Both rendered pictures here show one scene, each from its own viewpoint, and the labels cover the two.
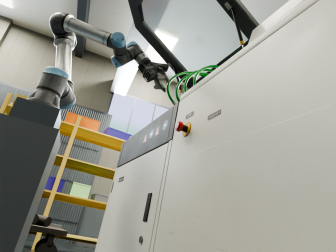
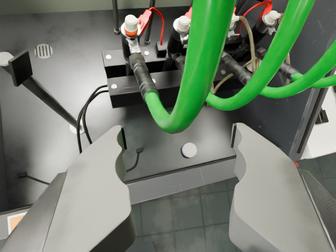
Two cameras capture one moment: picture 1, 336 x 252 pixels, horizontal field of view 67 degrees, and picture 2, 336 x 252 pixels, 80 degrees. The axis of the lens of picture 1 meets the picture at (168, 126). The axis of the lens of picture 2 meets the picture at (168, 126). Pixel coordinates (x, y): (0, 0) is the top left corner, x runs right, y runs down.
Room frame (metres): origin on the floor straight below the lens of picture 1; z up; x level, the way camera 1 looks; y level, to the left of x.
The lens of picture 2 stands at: (1.26, 0.08, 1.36)
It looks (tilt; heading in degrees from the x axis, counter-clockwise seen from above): 73 degrees down; 243
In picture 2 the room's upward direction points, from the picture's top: 40 degrees clockwise
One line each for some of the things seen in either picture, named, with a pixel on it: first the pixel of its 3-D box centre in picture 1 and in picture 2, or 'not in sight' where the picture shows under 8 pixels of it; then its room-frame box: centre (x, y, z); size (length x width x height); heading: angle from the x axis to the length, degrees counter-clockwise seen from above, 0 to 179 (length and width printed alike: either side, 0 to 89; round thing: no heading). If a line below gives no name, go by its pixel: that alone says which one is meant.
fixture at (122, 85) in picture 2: not in sight; (178, 78); (1.19, -0.17, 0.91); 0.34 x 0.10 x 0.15; 24
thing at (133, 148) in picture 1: (144, 143); (149, 185); (1.21, 0.10, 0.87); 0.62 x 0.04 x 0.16; 24
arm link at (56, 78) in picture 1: (54, 81); not in sight; (1.12, 0.60, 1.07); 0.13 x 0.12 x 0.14; 179
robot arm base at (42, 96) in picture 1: (44, 101); not in sight; (1.11, 0.60, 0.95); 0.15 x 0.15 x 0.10
